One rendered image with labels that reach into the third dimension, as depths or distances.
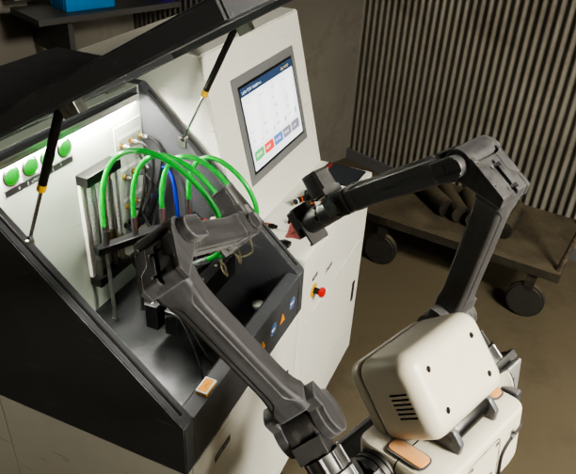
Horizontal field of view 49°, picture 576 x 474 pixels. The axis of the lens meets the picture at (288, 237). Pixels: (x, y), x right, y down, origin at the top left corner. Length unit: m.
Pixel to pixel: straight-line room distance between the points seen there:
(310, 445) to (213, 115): 1.09
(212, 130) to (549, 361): 2.12
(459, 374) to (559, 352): 2.35
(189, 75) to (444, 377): 1.16
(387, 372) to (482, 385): 0.17
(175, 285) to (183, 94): 1.05
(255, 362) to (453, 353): 0.33
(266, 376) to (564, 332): 2.69
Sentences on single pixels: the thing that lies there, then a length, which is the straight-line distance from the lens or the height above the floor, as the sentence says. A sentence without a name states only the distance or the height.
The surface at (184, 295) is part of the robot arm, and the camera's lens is 0.91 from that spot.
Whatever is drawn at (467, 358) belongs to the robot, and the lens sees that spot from 1.10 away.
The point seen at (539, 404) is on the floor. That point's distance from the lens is 3.09.
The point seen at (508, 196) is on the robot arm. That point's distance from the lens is 1.09.
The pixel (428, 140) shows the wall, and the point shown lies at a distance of 4.44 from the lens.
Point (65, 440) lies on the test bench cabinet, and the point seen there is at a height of 0.72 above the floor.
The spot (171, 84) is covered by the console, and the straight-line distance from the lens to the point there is 1.89.
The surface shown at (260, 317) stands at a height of 0.95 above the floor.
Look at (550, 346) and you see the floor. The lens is 3.43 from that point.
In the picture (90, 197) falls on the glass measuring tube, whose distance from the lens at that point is 1.77.
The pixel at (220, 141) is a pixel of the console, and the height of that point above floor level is 1.30.
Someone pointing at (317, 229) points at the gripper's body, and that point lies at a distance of 1.51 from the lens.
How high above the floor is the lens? 2.06
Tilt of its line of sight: 32 degrees down
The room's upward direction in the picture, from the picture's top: 3 degrees clockwise
